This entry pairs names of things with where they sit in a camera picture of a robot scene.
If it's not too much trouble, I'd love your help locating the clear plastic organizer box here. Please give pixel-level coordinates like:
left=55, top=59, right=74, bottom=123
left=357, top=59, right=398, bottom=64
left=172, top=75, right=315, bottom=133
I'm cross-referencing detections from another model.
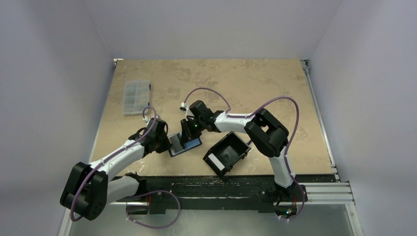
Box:
left=121, top=80, right=151, bottom=116

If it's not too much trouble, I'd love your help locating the black plastic tray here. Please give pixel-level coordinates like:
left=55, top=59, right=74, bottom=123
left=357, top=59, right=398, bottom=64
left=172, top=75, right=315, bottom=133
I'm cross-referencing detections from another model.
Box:
left=203, top=132, right=251, bottom=178

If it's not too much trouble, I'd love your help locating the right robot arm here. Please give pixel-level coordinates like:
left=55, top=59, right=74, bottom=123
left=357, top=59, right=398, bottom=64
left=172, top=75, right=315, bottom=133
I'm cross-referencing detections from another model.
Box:
left=180, top=100, right=307, bottom=201

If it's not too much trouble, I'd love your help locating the blue card holder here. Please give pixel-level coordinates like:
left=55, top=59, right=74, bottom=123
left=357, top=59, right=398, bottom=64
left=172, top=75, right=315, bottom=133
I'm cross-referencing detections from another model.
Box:
left=169, top=132, right=202, bottom=157

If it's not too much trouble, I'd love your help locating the white card in tray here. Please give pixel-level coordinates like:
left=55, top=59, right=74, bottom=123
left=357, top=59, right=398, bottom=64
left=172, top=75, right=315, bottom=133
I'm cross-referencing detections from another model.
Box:
left=208, top=153, right=225, bottom=171

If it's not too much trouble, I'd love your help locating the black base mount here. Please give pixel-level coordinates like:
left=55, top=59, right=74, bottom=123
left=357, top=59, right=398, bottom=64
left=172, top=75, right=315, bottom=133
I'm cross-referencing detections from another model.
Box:
left=94, top=175, right=338, bottom=216

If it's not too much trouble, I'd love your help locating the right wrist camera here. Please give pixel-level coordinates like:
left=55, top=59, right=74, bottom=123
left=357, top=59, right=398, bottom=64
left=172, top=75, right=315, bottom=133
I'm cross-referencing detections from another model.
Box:
left=180, top=102, right=194, bottom=120

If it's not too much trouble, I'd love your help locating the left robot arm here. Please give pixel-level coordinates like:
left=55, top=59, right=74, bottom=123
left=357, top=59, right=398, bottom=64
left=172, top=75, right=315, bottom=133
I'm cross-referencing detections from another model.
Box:
left=60, top=118, right=171, bottom=221

